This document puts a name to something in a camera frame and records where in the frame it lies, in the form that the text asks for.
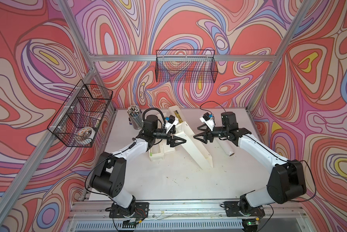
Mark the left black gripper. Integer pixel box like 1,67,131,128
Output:
151,125,185,149

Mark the cream wrap dispenser with label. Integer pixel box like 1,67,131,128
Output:
149,141,175,161

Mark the cream dispenser lid with label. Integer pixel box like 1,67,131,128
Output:
168,105,186,123

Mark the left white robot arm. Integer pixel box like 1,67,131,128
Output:
89,115,186,218

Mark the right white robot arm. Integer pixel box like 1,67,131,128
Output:
194,112,307,216

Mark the cup of pencils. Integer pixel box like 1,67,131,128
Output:
127,105,143,130

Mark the patterned bowl in basket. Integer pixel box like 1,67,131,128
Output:
75,127,96,145

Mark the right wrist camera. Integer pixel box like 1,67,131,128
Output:
200,113,215,131

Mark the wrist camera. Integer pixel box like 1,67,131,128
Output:
165,114,179,134
200,113,215,131

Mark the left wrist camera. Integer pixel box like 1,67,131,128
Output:
165,114,179,134

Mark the black wire basket back wall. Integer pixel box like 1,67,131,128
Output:
155,48,219,83

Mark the black wire basket wall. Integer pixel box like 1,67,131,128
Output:
47,80,113,148
155,48,219,83

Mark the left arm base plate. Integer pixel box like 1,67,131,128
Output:
105,202,149,219

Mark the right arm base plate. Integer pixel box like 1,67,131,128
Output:
220,200,265,218

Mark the black wire basket left wall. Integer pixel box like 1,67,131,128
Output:
47,80,113,148

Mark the aluminium rail at front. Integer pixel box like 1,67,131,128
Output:
63,199,314,232

